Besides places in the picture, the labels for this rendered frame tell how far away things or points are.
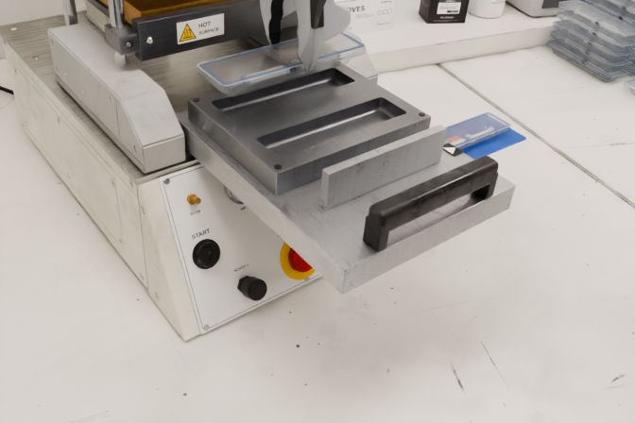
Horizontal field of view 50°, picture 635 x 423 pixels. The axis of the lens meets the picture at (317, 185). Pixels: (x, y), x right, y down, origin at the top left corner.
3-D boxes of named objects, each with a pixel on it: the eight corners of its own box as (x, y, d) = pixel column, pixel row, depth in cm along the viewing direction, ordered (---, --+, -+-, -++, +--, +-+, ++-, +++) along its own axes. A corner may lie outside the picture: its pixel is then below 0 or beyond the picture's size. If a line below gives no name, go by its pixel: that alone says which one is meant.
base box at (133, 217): (22, 132, 109) (-1, 31, 99) (223, 78, 129) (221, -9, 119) (184, 345, 76) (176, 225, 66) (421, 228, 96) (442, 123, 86)
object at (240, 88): (224, 107, 66) (224, 87, 65) (196, 84, 70) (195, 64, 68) (366, 64, 76) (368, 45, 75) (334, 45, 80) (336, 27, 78)
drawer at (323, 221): (173, 143, 76) (169, 81, 71) (328, 96, 87) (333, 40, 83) (340, 302, 57) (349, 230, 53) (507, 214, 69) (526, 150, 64)
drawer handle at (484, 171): (361, 240, 58) (366, 203, 56) (477, 185, 66) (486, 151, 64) (377, 253, 57) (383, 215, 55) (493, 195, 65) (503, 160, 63)
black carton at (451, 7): (418, 13, 151) (422, -17, 147) (455, 12, 153) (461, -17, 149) (426, 24, 146) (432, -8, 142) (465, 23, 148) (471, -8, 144)
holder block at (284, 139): (187, 119, 73) (186, 97, 71) (333, 76, 83) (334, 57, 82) (275, 195, 63) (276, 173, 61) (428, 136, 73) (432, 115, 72)
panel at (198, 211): (200, 334, 76) (157, 177, 72) (394, 240, 92) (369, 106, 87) (208, 339, 75) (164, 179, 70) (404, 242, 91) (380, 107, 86)
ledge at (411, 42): (231, 28, 148) (231, 8, 146) (525, -9, 182) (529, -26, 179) (288, 89, 127) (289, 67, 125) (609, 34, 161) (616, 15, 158)
